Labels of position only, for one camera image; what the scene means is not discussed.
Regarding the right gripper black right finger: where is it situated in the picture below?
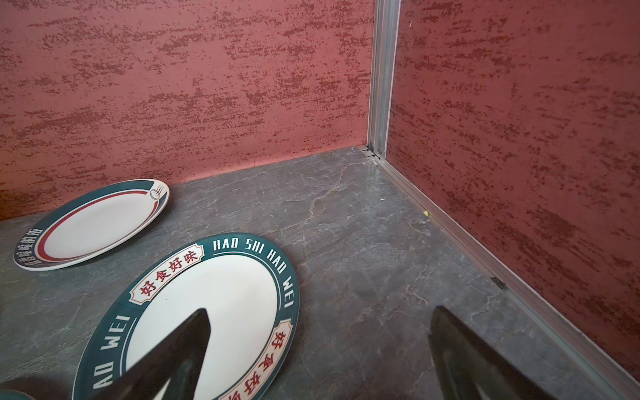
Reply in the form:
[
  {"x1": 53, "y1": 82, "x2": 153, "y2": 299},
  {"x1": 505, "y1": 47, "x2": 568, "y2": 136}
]
[{"x1": 428, "y1": 306, "x2": 552, "y2": 399}]

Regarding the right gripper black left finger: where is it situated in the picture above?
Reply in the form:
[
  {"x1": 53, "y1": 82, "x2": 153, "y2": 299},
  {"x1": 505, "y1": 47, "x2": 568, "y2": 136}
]
[{"x1": 94, "y1": 308, "x2": 211, "y2": 400}]

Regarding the green rim HAO SHI plate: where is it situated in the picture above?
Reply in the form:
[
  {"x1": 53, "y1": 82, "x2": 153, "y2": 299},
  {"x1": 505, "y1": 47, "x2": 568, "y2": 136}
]
[{"x1": 73, "y1": 233, "x2": 300, "y2": 399}]

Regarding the green red ring plate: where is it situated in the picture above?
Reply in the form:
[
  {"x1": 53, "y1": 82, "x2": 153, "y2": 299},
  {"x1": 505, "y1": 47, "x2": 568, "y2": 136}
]
[{"x1": 13, "y1": 178, "x2": 170, "y2": 272}]

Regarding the aluminium corner post right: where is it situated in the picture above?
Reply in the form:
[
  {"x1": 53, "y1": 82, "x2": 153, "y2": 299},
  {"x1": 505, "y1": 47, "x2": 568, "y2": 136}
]
[{"x1": 367, "y1": 0, "x2": 402, "y2": 160}]

